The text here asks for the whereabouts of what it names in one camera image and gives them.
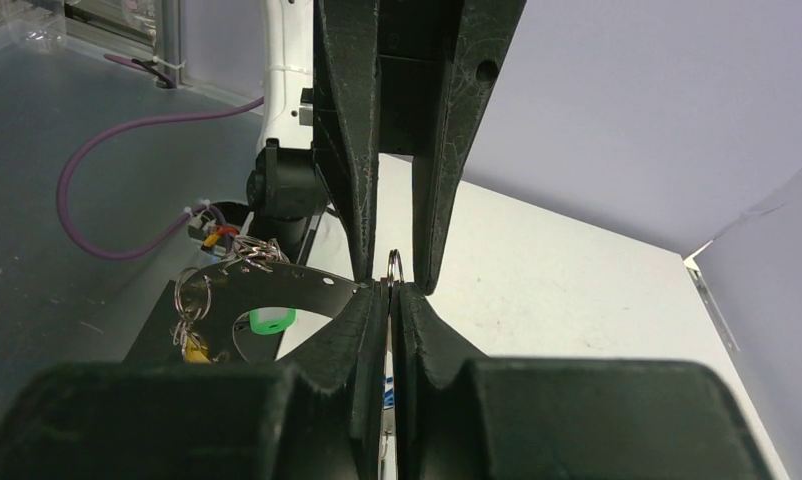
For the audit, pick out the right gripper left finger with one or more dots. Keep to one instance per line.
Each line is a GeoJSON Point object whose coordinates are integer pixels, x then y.
{"type": "Point", "coordinates": [314, 414]}

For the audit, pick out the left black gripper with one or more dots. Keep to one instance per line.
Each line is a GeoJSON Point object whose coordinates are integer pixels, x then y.
{"type": "Point", "coordinates": [438, 65]}

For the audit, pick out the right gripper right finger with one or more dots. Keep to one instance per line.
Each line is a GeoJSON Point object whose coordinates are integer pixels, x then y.
{"type": "Point", "coordinates": [461, 414]}

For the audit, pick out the small metal keyring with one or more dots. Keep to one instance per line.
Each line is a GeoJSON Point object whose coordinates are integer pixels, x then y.
{"type": "Point", "coordinates": [395, 272]}

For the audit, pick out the green key tag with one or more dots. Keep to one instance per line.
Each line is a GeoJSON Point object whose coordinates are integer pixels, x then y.
{"type": "Point", "coordinates": [271, 320]}

